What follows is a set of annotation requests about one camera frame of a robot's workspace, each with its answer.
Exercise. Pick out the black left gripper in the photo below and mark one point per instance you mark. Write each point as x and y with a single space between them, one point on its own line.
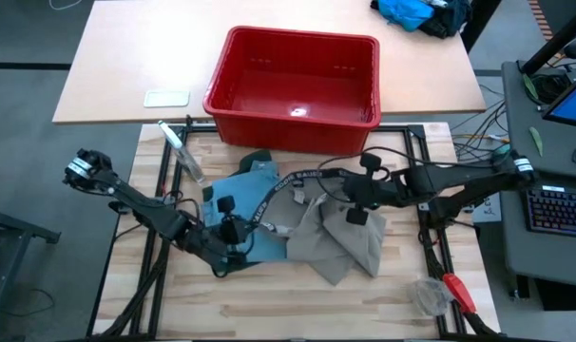
221 247

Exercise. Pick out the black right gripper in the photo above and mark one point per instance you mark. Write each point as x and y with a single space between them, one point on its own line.
378 190

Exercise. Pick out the light blue shirt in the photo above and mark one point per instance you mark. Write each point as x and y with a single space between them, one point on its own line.
250 190

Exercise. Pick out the beige khaki garment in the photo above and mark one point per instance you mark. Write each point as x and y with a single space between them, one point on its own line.
316 242

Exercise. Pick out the dark green button shirt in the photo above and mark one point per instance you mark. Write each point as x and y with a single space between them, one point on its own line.
255 159

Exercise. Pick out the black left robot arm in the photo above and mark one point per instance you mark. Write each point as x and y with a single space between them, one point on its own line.
136 204

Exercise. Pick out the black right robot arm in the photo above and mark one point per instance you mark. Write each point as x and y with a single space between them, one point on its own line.
468 183

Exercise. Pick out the red plastic laundry bin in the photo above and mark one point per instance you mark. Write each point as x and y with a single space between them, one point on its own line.
293 138

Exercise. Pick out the clear plastic water bottle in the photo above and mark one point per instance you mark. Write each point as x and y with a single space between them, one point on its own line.
183 152

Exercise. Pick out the white paper label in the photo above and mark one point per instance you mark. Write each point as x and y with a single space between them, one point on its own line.
490 213

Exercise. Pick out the crumpled clear plastic bag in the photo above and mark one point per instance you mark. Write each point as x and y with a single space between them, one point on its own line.
430 297

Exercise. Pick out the green leaf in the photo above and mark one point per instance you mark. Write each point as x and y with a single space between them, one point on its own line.
536 141
529 88

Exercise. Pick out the grey desk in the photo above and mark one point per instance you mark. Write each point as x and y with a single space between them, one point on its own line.
544 256
559 142

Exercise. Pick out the bright blue garment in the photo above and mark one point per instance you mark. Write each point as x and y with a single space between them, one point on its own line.
404 12

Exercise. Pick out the black backlit keyboard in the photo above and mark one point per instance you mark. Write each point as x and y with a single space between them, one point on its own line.
561 213

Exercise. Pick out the dark navy garment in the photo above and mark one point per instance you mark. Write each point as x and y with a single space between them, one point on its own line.
447 19

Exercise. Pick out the grey metal stand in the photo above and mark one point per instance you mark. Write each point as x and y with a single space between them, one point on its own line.
12 237

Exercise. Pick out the beige wooden table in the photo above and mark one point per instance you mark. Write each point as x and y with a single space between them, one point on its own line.
150 47

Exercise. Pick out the monitor with blue screen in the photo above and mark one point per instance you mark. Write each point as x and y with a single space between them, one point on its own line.
575 102

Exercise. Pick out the black monitor pole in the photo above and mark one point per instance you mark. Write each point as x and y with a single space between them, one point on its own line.
554 40

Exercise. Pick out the orange striped panel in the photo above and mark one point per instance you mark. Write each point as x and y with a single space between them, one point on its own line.
540 19

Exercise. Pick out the black aluminium table frame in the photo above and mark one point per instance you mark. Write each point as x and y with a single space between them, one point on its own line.
397 128

